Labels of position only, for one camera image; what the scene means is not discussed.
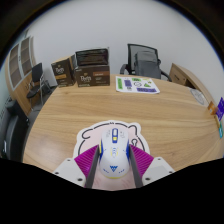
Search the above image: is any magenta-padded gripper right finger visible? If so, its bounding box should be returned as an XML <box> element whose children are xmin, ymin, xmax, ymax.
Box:
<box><xmin>128</xmin><ymin>143</ymin><xmax>175</xmax><ymax>188</ymax></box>

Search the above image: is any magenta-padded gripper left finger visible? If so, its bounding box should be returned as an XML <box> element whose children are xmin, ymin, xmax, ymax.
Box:
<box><xmin>53</xmin><ymin>144</ymin><xmax>101</xmax><ymax>189</ymax></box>

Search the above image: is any white blue yellow computer mouse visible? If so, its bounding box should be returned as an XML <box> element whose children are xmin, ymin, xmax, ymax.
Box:
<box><xmin>98</xmin><ymin>127</ymin><xmax>131</xmax><ymax>180</ymax></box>

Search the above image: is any pink pig-shaped mouse pad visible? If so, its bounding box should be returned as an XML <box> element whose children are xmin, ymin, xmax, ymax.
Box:
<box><xmin>72</xmin><ymin>119</ymin><xmax>152</xmax><ymax>192</ymax></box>

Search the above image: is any black leather armchair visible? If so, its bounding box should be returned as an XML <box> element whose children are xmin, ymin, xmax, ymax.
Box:
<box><xmin>0</xmin><ymin>99</ymin><xmax>31</xmax><ymax>163</ymax></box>

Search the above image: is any white printed sticker sheet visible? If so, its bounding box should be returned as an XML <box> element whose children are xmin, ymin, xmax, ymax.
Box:
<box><xmin>115</xmin><ymin>75</ymin><xmax>161</xmax><ymax>95</ymax></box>

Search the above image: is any blue small box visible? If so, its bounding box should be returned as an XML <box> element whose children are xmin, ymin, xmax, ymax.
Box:
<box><xmin>218</xmin><ymin>120</ymin><xmax>224</xmax><ymax>139</ymax></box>

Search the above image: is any orange wooden box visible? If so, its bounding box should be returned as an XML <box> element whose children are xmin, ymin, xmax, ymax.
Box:
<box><xmin>207</xmin><ymin>100</ymin><xmax>219</xmax><ymax>116</ymax></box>

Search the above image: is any large brown open cardboard box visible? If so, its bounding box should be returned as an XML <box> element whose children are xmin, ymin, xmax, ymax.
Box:
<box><xmin>73</xmin><ymin>47</ymin><xmax>111</xmax><ymax>88</ymax></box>

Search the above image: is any purple standing card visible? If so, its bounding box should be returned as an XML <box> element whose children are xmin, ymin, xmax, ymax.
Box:
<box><xmin>214</xmin><ymin>96</ymin><xmax>224</xmax><ymax>122</ymax></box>

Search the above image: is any wooden side desk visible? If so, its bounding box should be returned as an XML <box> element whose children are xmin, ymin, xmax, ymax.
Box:
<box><xmin>168</xmin><ymin>62</ymin><xmax>214</xmax><ymax>101</ymax></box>

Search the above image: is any small brown cardboard box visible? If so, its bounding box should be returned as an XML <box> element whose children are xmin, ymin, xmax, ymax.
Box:
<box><xmin>50</xmin><ymin>54</ymin><xmax>77</xmax><ymax>88</ymax></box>

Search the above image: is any small black chair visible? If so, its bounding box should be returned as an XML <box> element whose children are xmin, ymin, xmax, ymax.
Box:
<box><xmin>26</xmin><ymin>62</ymin><xmax>53</xmax><ymax>108</ymax></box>

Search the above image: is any black mesh office chair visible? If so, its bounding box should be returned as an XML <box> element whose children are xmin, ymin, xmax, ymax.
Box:
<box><xmin>119</xmin><ymin>43</ymin><xmax>173</xmax><ymax>83</ymax></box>

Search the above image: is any wooden shelf unit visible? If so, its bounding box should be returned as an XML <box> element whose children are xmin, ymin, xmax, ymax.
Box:
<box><xmin>4</xmin><ymin>35</ymin><xmax>38</xmax><ymax>116</ymax></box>

